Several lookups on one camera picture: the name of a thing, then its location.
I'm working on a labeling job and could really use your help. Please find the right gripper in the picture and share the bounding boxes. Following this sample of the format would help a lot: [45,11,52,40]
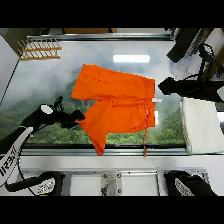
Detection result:
[157,76,183,98]

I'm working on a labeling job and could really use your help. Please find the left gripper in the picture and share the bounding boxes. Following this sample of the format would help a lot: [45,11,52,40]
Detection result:
[59,108,87,130]

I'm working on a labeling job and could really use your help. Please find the orange shorts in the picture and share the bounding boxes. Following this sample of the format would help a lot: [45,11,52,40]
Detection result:
[70,63,157,158]

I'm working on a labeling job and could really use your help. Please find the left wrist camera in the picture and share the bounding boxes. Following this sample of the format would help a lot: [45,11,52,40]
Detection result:
[53,95,65,113]

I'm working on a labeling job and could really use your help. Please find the silver frame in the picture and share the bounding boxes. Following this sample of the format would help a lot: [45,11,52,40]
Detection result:
[19,32,224,197]

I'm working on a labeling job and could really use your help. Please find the white folded garment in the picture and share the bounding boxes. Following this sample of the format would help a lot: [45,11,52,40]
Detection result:
[180,96,224,155]

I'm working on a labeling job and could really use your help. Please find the black cable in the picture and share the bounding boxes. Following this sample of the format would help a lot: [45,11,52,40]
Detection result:
[17,146,38,197]

